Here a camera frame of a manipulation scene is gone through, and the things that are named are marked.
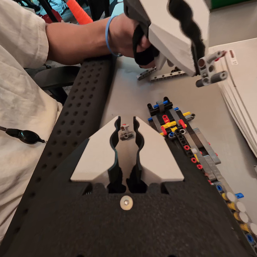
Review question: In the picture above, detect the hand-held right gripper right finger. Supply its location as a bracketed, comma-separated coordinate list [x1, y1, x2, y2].
[133, 116, 184, 186]

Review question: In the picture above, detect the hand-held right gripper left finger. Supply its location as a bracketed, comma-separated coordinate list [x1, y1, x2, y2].
[71, 116, 121, 188]

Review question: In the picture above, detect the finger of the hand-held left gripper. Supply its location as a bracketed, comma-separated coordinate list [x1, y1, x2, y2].
[181, 0, 210, 75]
[139, 0, 199, 77]

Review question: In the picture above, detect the long lego car chassis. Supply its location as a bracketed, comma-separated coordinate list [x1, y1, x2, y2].
[147, 97, 257, 249]

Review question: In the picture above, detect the grey lego connector red pin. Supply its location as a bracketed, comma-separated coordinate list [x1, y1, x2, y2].
[195, 50, 228, 88]
[119, 123, 134, 140]

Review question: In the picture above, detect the person's left forearm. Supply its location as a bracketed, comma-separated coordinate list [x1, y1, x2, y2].
[46, 17, 113, 65]

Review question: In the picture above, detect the grey lego beam assembly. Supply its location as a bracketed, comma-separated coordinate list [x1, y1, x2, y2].
[137, 67, 188, 83]

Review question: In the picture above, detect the white lego instruction booklet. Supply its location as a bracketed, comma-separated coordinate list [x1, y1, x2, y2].
[209, 38, 257, 159]

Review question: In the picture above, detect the person's left hand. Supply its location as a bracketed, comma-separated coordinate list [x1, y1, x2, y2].
[108, 14, 160, 69]

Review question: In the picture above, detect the green plastic bin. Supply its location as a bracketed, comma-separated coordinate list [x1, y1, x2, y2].
[210, 0, 257, 10]

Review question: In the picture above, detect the blue wristband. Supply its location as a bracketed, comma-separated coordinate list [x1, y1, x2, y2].
[105, 15, 123, 57]

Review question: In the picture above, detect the black perforated panel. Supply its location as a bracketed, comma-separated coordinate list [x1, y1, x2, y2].
[0, 55, 117, 250]

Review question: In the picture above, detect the orange foam tube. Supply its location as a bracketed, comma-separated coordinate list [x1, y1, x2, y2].
[67, 0, 94, 25]

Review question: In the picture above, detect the black office chair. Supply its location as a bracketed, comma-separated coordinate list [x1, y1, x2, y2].
[24, 65, 81, 105]

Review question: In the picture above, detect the black lanyard clip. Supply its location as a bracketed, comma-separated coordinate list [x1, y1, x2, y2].
[0, 126, 48, 145]

